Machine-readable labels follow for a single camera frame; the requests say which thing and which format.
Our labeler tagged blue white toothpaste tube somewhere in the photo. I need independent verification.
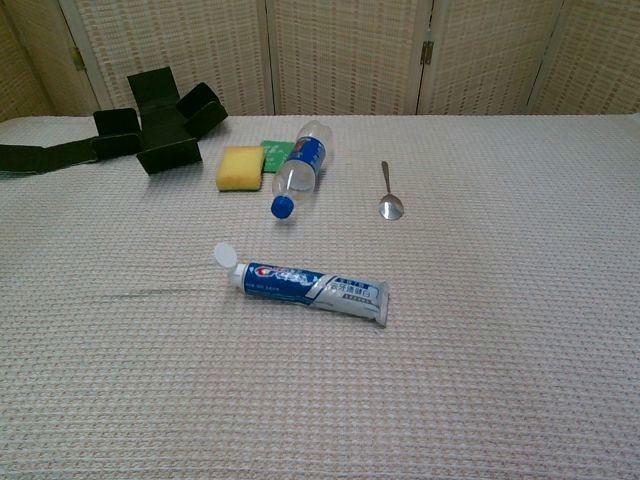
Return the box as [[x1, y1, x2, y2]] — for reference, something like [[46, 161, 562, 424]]
[[213, 242, 391, 329]]

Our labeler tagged clear plastic water bottle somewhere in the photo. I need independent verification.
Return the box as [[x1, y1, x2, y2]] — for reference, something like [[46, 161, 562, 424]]
[[270, 119, 335, 220]]

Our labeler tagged metal spoon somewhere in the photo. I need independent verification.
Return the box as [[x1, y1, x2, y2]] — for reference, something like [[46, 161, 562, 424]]
[[378, 160, 405, 222]]

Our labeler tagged yellow sponge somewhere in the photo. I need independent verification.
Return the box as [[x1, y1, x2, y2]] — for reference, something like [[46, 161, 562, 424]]
[[216, 145, 265, 193]]

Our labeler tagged white woven tablecloth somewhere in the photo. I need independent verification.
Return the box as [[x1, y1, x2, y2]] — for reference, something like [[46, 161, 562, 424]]
[[0, 114, 640, 480]]

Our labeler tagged beige woven folding screen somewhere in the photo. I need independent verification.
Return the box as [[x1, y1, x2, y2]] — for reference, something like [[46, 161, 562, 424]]
[[0, 0, 640, 124]]

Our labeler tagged black unfolded cardboard box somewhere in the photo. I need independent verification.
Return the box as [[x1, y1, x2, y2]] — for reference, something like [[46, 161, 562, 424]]
[[0, 69, 230, 176]]

